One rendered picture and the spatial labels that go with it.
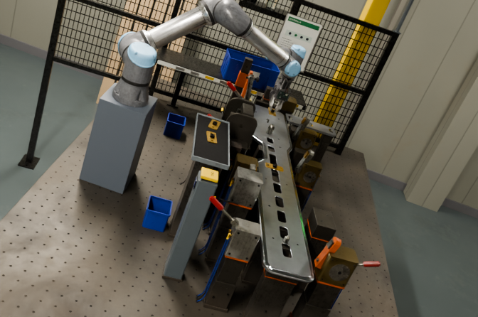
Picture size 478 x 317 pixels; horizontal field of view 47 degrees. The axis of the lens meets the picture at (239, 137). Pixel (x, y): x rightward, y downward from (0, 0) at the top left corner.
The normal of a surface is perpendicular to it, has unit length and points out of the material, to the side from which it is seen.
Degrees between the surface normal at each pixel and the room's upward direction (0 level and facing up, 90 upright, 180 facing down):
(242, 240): 90
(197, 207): 90
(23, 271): 0
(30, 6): 90
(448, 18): 90
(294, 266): 0
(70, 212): 0
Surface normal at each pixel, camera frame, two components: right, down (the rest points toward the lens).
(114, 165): -0.11, 0.41
